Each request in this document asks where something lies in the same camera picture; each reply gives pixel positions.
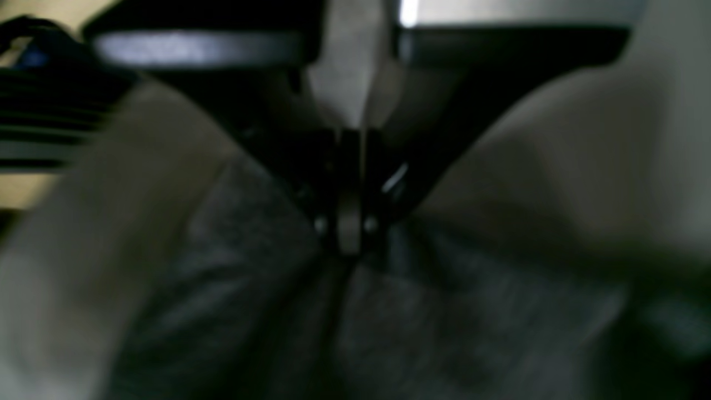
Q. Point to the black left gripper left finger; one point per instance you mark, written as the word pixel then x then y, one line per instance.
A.
pixel 245 63

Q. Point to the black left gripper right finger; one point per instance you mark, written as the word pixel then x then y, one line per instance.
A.
pixel 452 69

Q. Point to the grey T-shirt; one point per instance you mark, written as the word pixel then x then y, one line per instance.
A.
pixel 253 307

